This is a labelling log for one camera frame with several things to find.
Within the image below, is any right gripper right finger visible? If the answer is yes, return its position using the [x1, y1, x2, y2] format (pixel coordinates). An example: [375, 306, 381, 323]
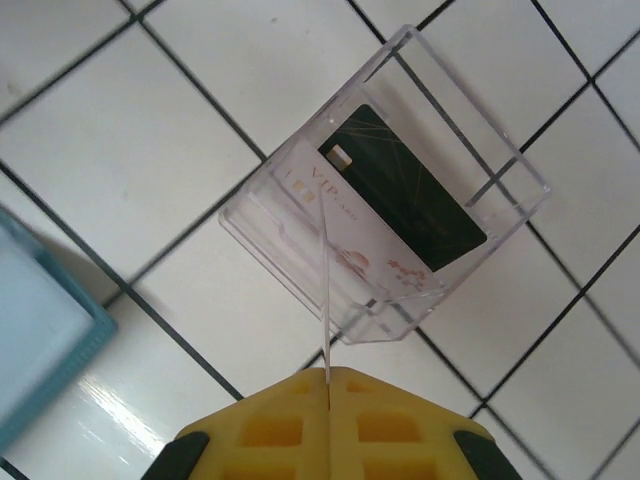
[328, 367, 501, 480]

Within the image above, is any blue card holder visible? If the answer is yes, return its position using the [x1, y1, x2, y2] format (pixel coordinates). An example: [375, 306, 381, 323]
[0, 207, 120, 416]

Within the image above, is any black credit card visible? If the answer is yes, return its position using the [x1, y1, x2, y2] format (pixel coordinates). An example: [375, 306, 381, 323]
[317, 103, 489, 274]

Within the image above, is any white VIP card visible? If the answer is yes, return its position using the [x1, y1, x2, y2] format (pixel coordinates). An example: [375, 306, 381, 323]
[272, 138, 435, 306]

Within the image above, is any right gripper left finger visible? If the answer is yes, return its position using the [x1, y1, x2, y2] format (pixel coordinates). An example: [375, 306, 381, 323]
[149, 368, 331, 480]

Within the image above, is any clear acrylic box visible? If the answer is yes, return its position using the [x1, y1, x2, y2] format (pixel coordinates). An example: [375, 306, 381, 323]
[218, 23, 552, 346]

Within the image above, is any thin pale credit card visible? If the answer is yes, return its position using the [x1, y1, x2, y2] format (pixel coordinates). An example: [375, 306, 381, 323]
[315, 197, 335, 401]

